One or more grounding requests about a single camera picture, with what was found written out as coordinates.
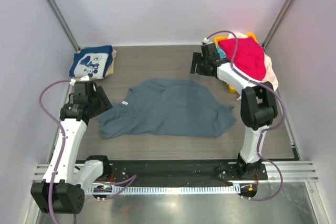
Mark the grey-blue t shirt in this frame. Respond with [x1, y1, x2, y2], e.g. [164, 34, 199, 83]
[98, 79, 236, 139]

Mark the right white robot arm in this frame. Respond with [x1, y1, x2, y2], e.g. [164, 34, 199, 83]
[190, 43, 278, 180]

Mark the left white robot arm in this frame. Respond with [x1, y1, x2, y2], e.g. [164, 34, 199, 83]
[30, 76, 112, 215]

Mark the light blue t shirt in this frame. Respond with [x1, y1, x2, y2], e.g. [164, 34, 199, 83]
[217, 47, 226, 59]

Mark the yellow plastic bin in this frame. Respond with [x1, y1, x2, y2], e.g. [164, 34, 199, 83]
[214, 32, 258, 93]

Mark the folded tan t shirt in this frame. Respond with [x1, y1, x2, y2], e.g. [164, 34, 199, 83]
[72, 48, 118, 82]

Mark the folded navy cartoon t shirt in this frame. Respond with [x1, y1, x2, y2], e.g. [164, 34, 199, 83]
[69, 45, 113, 79]

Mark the red t shirt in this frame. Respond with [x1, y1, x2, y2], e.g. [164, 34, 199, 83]
[234, 37, 266, 81]

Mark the white t shirt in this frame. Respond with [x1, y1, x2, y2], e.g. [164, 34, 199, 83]
[227, 32, 279, 101]

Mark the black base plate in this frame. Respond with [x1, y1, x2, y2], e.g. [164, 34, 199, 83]
[98, 159, 268, 187]

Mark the white slotted cable duct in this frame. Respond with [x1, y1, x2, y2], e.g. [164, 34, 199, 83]
[86, 184, 240, 197]

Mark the right aluminium frame post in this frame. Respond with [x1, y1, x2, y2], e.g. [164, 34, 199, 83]
[262, 0, 295, 50]

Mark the aluminium frame post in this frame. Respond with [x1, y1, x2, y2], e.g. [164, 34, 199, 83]
[262, 0, 295, 50]
[46, 0, 80, 51]

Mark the left aluminium frame post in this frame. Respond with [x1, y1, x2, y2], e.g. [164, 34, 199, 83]
[46, 0, 80, 51]

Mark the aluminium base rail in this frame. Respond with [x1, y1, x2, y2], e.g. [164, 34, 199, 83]
[33, 161, 319, 183]

